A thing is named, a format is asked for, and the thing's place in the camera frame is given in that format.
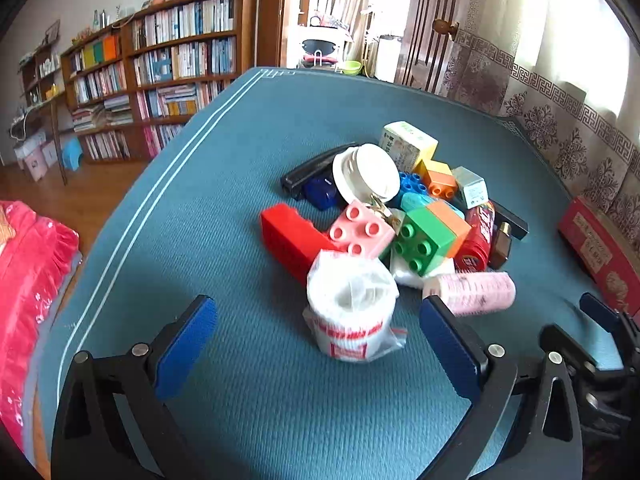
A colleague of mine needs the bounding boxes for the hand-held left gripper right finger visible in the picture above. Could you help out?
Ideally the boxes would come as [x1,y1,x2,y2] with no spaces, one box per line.
[419,295,585,480]

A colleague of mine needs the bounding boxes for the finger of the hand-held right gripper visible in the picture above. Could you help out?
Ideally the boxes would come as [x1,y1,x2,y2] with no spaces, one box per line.
[580,292,640,361]
[539,324,601,376]

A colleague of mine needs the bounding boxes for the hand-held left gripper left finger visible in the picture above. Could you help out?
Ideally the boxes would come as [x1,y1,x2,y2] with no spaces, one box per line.
[51,294,218,480]

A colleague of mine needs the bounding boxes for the red storage box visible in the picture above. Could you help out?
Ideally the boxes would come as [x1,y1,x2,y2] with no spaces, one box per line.
[557,196,640,317]

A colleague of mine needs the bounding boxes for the white roll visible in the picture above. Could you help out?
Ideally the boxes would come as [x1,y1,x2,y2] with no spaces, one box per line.
[302,249,408,363]

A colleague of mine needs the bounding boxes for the green and orange toy block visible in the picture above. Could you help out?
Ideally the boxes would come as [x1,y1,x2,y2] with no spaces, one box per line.
[390,201,472,277]

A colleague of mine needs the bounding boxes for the red printed packet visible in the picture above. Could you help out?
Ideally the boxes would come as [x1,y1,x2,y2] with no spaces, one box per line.
[454,200,497,272]

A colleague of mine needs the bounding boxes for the brown gold small bottle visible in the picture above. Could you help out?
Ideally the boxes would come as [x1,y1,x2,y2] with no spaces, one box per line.
[487,221,513,269]

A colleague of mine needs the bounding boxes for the black rectangular case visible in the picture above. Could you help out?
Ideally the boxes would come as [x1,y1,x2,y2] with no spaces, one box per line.
[492,200,530,241]

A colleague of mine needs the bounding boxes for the pink and green toy block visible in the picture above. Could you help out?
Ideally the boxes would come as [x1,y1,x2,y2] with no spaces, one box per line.
[328,199,397,261]

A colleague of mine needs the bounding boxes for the red toy block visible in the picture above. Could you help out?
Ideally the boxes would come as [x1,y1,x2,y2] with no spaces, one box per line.
[260,203,341,283]

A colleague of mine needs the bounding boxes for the small grey white box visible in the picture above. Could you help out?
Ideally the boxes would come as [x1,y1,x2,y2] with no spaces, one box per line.
[450,166,489,209]

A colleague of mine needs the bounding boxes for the yellow and orange toy block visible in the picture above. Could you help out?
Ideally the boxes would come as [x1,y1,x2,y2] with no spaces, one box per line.
[414,159,459,201]

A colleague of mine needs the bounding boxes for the blue bottle with white cap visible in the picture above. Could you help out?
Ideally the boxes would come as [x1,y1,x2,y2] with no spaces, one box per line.
[303,172,343,211]

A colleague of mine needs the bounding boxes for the small gold metal piece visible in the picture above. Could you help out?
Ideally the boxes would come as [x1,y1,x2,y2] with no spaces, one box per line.
[367,195,403,226]

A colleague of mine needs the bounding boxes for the blue toy block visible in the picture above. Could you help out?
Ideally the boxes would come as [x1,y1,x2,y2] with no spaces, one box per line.
[395,171,431,201]

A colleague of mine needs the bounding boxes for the pink bedding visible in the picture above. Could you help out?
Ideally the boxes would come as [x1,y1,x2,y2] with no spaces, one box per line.
[0,200,81,461]

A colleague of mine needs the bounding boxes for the white ribbed bowl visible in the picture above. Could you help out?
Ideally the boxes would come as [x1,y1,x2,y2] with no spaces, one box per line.
[332,143,401,206]

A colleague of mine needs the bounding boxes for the cream and yellow carton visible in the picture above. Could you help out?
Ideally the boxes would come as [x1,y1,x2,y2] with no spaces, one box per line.
[378,121,439,173]

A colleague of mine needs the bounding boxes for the blue plastic stool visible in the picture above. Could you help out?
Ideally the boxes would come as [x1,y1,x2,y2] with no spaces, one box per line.
[60,137,83,171]

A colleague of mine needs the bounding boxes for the patterned beige curtain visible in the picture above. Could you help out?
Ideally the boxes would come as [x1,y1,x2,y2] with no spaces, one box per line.
[445,0,640,231]

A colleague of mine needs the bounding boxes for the pink white storage box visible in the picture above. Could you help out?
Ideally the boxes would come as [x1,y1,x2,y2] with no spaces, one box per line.
[15,130,58,181]

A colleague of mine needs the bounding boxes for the rows of books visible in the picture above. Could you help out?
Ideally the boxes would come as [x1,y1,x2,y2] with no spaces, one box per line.
[67,0,238,161]

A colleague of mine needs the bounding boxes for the dark wooden shelf unit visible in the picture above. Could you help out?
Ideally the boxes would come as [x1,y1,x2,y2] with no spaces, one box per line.
[17,40,68,111]

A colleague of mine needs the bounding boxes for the wooden bookcase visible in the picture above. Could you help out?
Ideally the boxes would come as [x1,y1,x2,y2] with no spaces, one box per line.
[60,0,261,163]

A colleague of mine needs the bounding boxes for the wooden door with knob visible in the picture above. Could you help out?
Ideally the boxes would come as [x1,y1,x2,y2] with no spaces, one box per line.
[400,0,463,96]

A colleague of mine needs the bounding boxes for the black wok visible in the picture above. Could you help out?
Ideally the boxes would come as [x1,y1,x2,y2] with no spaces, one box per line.
[300,37,341,58]

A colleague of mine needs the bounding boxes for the wooden door frame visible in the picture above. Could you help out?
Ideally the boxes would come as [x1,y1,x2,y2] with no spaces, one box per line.
[257,0,288,68]

